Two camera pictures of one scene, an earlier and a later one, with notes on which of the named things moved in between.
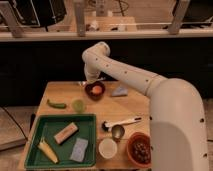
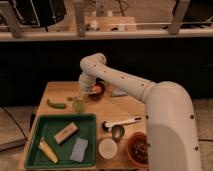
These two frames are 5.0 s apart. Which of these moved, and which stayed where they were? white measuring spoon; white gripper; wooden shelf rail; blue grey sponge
Moved: white gripper
Stayed: blue grey sponge; white measuring spoon; wooden shelf rail
